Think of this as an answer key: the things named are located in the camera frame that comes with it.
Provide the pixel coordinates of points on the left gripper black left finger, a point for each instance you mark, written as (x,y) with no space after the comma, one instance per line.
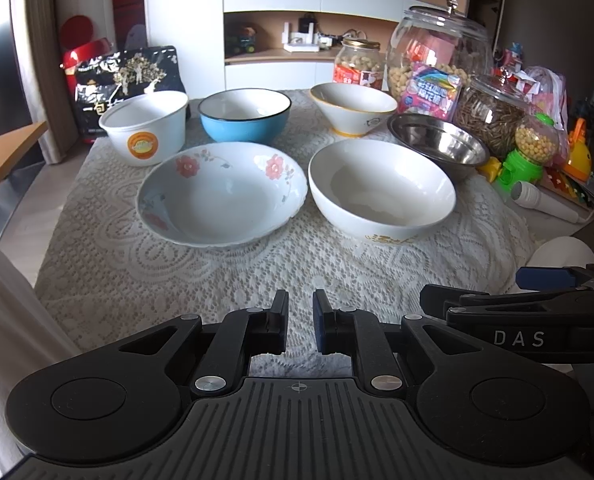
(229,346)

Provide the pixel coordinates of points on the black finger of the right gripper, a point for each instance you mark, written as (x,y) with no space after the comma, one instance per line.
(482,304)
(540,278)

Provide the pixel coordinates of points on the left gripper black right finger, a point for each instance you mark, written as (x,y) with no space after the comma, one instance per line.
(359,335)

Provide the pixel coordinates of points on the large white ceramic bowl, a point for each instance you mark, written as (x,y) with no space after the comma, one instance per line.
(380,192)

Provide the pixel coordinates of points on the stainless steel bowl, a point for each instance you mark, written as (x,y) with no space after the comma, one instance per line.
(457,152)

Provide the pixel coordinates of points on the white conical bowl yellow rim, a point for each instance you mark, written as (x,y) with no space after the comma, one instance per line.
(352,110)

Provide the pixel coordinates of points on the blue enamel bowl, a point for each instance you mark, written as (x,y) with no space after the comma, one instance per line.
(245,115)

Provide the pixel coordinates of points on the white bowl with orange logo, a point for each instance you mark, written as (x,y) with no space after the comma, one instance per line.
(145,130)

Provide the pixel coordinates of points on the yellow rubber duck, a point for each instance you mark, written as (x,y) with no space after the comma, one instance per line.
(490,169)

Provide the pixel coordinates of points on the green gumball candy dispenser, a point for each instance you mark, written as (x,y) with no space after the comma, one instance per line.
(536,145)

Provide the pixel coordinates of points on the floral white shallow bowl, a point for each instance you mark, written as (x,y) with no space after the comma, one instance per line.
(221,194)

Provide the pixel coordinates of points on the white lace tablecloth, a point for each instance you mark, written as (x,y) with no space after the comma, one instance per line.
(105,276)

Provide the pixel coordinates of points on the pink plastic snack bag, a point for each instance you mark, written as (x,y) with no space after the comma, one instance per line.
(546,90)

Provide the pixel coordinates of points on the sunflower seed glass jar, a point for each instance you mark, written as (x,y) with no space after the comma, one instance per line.
(490,109)

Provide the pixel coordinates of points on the pink marshmallow bag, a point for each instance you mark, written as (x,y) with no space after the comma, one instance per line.
(430,92)

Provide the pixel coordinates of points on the person's leg grey trousers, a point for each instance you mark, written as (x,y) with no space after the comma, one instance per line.
(29,340)

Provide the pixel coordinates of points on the large glass candy jar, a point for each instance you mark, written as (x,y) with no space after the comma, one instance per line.
(442,39)

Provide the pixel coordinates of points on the peanut jar gold lid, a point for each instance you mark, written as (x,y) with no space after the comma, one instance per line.
(359,61)

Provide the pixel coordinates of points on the black plum snack bag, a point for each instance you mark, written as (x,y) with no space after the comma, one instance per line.
(110,79)

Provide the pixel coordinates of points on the green toy truck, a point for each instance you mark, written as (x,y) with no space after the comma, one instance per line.
(239,39)

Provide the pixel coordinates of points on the white router on shelf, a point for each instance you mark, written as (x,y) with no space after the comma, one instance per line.
(307,38)

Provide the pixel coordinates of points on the white tv cabinet shelf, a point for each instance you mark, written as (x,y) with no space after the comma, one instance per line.
(196,28)

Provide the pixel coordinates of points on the wooden side table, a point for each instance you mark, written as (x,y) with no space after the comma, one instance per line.
(15,144)

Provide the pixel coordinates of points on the red trash bin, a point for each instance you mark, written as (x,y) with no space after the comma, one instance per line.
(76,38)

